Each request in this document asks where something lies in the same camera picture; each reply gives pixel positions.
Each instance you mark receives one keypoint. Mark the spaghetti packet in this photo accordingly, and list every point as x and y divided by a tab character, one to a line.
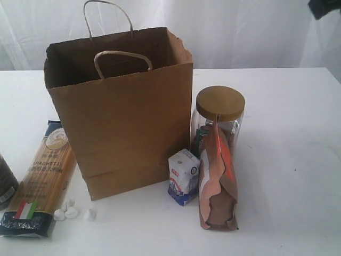
42	190

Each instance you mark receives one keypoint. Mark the white candy piece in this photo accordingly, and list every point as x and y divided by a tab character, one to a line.
71	212
89	215
67	204
59	215

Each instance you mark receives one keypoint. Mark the brown paper bag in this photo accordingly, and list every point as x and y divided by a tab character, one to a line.
124	101

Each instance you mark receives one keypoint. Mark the clear jar with wooden lid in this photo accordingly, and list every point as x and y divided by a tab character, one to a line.
220	104

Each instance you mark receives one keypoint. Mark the white blue small packet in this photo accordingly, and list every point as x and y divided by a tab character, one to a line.
183	176

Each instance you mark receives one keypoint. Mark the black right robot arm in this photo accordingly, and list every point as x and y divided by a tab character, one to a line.
320	8

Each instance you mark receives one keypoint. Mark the brown orange paper pouch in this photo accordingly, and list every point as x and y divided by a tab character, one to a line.
218	192

